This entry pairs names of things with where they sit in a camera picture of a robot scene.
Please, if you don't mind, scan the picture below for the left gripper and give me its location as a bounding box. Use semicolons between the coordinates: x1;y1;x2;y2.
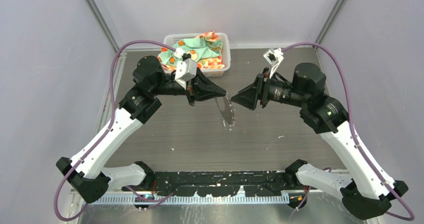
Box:
151;67;227;106

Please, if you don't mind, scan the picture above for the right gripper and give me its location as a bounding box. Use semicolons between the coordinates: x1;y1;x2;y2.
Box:
231;66;308;110

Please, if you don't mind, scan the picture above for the large metal keyring holder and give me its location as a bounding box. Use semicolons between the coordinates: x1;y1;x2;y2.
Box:
214;93;236;129

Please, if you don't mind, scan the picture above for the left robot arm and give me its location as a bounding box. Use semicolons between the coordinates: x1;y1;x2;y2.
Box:
56;56;226;203

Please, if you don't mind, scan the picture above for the green orange patterned cloth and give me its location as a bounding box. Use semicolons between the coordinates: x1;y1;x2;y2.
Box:
157;32;225;71

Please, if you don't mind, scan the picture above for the white plastic basket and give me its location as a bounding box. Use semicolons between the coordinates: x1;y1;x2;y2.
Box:
163;33;231;77

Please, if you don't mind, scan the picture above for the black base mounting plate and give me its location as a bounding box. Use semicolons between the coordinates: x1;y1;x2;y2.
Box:
131;170;306;197

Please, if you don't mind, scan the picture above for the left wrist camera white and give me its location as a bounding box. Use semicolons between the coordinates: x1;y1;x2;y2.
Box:
174;58;198;90

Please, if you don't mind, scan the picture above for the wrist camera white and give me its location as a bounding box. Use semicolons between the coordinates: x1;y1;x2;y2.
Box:
174;58;198;90
263;48;284;78

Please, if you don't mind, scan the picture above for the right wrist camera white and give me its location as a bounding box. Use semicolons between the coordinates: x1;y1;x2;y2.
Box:
263;48;284;78

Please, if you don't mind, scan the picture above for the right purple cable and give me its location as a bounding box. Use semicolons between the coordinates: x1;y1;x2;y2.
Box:
281;42;416;221

